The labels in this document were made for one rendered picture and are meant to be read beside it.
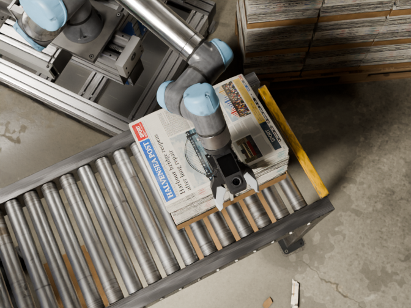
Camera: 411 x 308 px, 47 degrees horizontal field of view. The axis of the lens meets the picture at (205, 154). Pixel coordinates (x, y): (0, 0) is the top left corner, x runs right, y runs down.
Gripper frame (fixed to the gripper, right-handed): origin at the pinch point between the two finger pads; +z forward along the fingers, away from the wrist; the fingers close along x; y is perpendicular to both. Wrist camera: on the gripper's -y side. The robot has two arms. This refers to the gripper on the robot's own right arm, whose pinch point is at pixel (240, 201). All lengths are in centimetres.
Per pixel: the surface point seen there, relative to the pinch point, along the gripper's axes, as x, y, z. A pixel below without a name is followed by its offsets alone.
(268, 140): -14.7, 8.8, -7.4
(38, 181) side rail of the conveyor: 54, 46, -3
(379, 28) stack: -92, 72, 16
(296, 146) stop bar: -27.5, 23.5, 12.1
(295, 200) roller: -18.9, 12.0, 22.5
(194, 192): 10.0, 4.7, -5.8
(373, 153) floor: -83, 71, 81
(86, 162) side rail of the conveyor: 37, 45, -2
